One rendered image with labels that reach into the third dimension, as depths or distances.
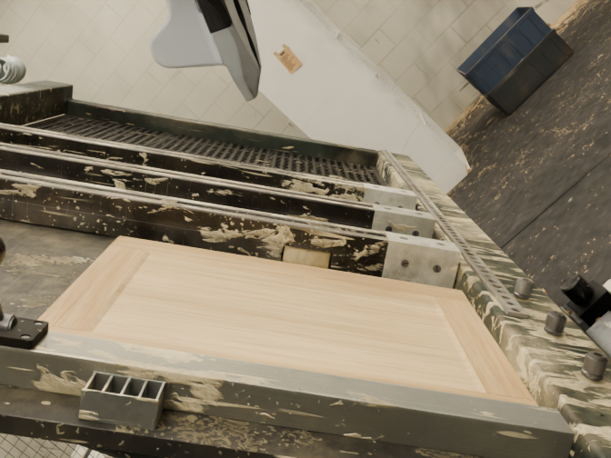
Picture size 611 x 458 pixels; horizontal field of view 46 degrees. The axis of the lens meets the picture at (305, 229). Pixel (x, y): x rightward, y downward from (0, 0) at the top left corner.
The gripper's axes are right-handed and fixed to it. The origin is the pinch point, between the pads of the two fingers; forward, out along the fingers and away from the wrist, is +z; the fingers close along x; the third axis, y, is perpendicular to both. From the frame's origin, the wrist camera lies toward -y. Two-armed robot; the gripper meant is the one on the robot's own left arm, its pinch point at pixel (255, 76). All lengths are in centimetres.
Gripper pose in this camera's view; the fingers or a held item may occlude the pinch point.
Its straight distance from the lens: 47.8
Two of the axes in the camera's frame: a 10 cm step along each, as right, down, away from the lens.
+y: -9.4, 2.7, 2.2
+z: 3.3, 8.9, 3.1
